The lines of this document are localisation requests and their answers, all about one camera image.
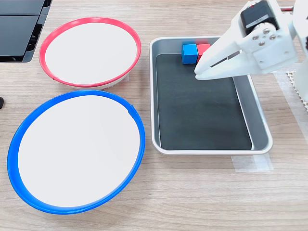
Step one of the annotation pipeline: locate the red cube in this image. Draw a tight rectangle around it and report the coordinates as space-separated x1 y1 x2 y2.
196 43 212 64

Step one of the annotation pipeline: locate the pale perforated base plate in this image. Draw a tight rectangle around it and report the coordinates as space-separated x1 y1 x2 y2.
285 69 308 113

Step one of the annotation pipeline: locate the black tray mat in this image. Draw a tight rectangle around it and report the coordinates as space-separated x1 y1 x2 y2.
155 53 253 150

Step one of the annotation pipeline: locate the red-rimmed white plate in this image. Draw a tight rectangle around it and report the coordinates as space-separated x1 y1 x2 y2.
38 16 142 90

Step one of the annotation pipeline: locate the blue cube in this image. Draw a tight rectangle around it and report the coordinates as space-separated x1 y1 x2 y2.
181 44 199 65

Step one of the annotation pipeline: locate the black flat device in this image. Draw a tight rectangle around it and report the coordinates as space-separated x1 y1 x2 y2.
0 0 52 63

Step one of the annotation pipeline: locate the steel tray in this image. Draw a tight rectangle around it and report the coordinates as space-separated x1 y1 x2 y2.
149 36 274 155

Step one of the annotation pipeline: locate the blue-rimmed white plate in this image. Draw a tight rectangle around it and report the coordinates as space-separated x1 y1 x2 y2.
6 90 146 215

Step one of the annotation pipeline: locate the short clear tape piece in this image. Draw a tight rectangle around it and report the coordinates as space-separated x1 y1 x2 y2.
231 154 274 173

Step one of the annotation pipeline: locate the long clear tape strip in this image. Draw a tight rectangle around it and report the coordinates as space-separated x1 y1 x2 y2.
274 69 308 142

